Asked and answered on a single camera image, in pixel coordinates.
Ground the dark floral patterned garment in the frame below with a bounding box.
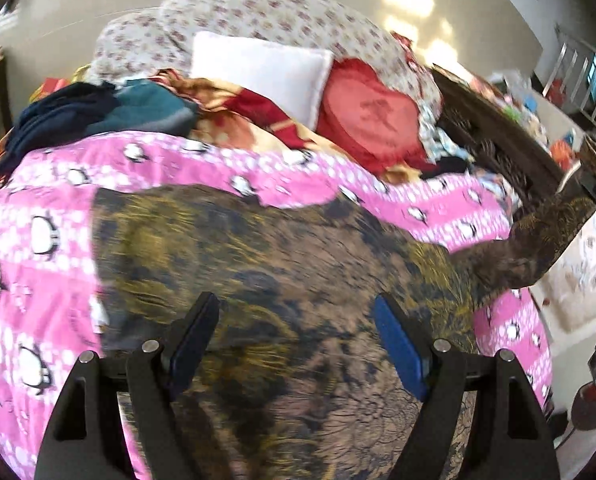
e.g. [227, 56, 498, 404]
[91, 185, 595, 479]

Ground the dark blue teal clothes pile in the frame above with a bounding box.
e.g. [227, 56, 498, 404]
[0, 79, 199, 177]

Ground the white ornate upholstered chair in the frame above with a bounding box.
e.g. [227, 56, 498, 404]
[529, 214, 596, 348]

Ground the dark carved wooden headboard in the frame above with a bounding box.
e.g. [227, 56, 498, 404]
[432, 67, 564, 218]

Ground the metal rack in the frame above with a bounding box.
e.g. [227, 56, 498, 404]
[542, 25, 596, 131]

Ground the pink penguin quilt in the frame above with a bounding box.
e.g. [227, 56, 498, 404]
[0, 129, 554, 480]

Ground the clutter on headboard shelf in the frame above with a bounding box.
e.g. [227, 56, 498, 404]
[469, 70, 584, 170]

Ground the blue white patterned cloth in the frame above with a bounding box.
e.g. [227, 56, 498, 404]
[418, 104, 474, 162]

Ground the red heart-shaped cushion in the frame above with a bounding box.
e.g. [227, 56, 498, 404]
[315, 58, 435, 176]

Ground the white square pillow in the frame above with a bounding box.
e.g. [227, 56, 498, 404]
[190, 30, 334, 129]

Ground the red yellow floral blanket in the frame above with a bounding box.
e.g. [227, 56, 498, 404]
[149, 68, 350, 159]

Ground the floral bedding pile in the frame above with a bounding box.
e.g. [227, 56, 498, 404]
[85, 0, 442, 115]

